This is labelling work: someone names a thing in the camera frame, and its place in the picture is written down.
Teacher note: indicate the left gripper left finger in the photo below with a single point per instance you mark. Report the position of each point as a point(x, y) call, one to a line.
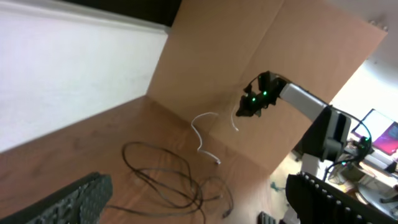
point(82, 201)

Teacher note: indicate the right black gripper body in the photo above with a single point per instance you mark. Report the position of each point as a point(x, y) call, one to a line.
point(250, 105)

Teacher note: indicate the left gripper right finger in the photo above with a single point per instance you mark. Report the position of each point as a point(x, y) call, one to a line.
point(317, 202)

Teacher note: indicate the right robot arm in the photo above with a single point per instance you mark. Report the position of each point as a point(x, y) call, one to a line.
point(324, 140)

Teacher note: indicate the laptop screen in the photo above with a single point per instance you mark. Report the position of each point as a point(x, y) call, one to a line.
point(383, 131)

